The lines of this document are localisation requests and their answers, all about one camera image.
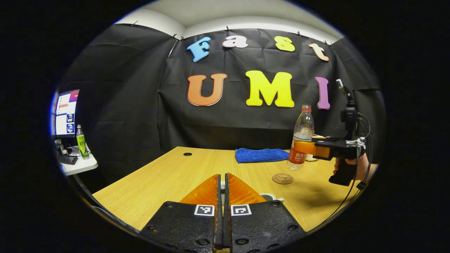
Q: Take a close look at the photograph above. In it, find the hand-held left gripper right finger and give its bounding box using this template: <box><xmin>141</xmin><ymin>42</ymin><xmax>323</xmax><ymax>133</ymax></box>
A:
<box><xmin>223</xmin><ymin>172</ymin><xmax>306</xmax><ymax>252</ymax></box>

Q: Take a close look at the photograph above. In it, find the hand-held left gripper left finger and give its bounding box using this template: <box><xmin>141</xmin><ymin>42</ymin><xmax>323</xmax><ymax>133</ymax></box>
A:
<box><xmin>140</xmin><ymin>174</ymin><xmax>223</xmax><ymax>252</ymax></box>

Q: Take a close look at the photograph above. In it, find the clear water bottle red label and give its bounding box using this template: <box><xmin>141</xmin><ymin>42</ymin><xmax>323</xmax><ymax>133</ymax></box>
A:
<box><xmin>287</xmin><ymin>104</ymin><xmax>315</xmax><ymax>171</ymax></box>

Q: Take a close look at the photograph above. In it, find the white teacup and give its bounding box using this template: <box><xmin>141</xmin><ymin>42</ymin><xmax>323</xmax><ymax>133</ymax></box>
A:
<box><xmin>259</xmin><ymin>193</ymin><xmax>284</xmax><ymax>203</ymax></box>

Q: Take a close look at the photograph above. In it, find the round brown coaster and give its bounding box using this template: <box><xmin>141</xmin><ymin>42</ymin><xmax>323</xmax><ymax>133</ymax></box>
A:
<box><xmin>272</xmin><ymin>173</ymin><xmax>294</xmax><ymax>185</ymax></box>

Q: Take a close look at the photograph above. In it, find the green drink bottle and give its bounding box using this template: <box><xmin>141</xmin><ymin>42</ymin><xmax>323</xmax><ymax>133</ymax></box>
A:
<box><xmin>76</xmin><ymin>124</ymin><xmax>90</xmax><ymax>160</ymax></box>

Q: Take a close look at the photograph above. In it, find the white toaster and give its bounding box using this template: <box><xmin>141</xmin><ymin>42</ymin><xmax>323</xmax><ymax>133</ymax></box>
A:
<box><xmin>305</xmin><ymin>134</ymin><xmax>326</xmax><ymax>162</ymax></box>

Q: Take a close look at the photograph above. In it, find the blue towel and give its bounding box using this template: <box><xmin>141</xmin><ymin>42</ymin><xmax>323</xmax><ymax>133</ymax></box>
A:
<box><xmin>235</xmin><ymin>148</ymin><xmax>290</xmax><ymax>164</ymax></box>

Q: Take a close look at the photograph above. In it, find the black backdrop cloth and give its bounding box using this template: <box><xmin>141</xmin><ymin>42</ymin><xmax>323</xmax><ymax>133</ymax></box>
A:
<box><xmin>58</xmin><ymin>24</ymin><xmax>386</xmax><ymax>176</ymax></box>

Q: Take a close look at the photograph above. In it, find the white side table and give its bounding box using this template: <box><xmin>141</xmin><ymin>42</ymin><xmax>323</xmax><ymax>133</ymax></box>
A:
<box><xmin>58</xmin><ymin>144</ymin><xmax>99</xmax><ymax>176</ymax></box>

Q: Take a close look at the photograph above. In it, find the computer monitor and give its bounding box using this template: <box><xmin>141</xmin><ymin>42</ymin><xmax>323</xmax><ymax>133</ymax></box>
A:
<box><xmin>53</xmin><ymin>90</ymin><xmax>80</xmax><ymax>138</ymax></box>

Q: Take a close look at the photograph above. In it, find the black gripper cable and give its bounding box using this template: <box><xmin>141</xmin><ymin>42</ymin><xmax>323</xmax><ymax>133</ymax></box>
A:
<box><xmin>327</xmin><ymin>112</ymin><xmax>374</xmax><ymax>225</ymax></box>

